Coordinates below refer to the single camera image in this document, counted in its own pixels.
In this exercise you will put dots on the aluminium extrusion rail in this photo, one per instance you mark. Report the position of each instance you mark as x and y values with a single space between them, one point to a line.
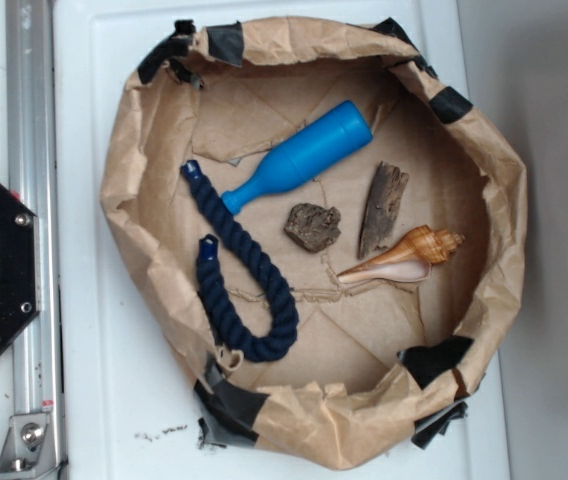
37 353

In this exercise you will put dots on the brown rock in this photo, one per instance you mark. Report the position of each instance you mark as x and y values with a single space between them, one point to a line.
313 227

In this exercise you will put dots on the metal corner bracket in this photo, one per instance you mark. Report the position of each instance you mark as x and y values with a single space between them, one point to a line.
31 449

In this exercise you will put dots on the grey driftwood piece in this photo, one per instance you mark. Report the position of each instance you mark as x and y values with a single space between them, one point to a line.
382 208

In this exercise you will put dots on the blue plastic bottle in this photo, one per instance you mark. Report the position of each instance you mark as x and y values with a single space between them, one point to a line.
334 136

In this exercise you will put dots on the orange conch seashell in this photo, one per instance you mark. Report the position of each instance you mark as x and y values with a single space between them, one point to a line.
410 260

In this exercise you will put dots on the brown paper bag bin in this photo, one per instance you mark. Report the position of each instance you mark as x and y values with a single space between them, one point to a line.
373 359

